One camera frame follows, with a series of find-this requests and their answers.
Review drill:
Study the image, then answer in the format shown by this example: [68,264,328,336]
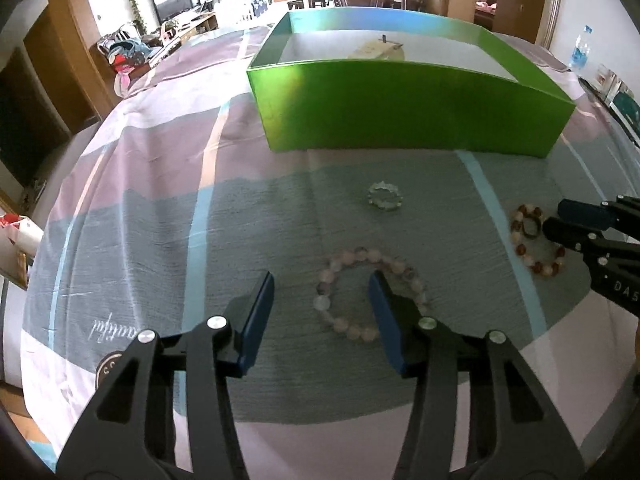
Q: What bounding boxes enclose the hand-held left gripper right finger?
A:
[367,271,585,480]

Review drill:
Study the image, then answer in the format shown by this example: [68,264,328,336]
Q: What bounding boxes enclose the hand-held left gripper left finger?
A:
[56,272,276,480]

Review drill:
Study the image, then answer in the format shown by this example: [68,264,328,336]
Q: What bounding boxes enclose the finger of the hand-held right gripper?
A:
[556,195,640,241]
[541,216,640,264]

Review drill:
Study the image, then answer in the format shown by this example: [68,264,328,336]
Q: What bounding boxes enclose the red brown bead bracelet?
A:
[509,203,569,277]

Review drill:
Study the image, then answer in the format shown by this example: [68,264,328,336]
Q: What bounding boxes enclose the pink bead bracelet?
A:
[312,246,432,344]

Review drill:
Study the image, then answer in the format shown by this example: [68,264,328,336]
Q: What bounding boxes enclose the clear bead bracelet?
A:
[366,180,404,212]

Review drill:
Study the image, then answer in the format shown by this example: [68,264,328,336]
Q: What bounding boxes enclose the green cardboard box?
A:
[246,6,577,158]

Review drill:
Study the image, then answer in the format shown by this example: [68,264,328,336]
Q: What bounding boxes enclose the beige jewelry card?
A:
[348,35,405,62]

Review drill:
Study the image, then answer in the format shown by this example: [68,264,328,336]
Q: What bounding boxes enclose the green book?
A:
[592,65,640,147]

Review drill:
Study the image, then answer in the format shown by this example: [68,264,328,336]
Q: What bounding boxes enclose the striped tablecloth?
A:
[20,25,640,480]

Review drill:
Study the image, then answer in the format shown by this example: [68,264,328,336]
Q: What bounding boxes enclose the clear water bottle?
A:
[570,25,594,72]

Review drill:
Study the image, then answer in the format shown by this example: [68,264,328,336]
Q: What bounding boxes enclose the pile of clothes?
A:
[97,25,157,74]

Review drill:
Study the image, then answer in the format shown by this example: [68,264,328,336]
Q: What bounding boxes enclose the wooden television cabinet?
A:
[160,10,221,44]

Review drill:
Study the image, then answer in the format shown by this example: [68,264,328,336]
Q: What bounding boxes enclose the wooden wall cabinet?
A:
[0,0,122,201]

